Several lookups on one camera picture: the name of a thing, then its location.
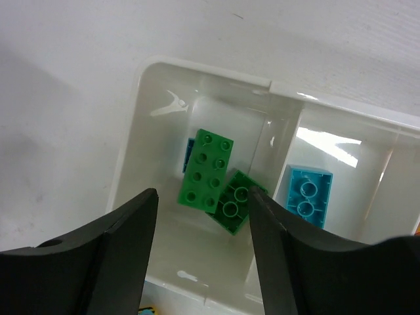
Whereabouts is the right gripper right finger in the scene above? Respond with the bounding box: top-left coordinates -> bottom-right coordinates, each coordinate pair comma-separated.
248,187 -> 419,314

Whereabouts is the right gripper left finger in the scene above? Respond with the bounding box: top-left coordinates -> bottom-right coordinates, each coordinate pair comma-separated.
1,188 -> 159,314

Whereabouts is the orange lego brick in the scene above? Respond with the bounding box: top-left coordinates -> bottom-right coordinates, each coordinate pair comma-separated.
138,306 -> 158,315

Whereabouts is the blue long lego brick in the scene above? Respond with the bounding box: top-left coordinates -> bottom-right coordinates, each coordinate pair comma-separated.
286,165 -> 333,229

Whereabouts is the green lego brick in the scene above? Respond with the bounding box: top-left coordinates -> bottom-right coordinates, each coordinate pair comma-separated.
178,129 -> 234,214
207,170 -> 268,236

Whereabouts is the yellow round lego piece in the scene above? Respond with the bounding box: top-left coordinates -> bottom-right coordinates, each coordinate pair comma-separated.
414,224 -> 420,236

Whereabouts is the blue small lego brick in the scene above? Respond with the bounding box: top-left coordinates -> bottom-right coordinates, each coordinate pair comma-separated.
182,138 -> 195,173

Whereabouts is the white divided container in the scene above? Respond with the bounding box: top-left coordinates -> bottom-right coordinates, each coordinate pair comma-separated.
108,57 -> 419,314

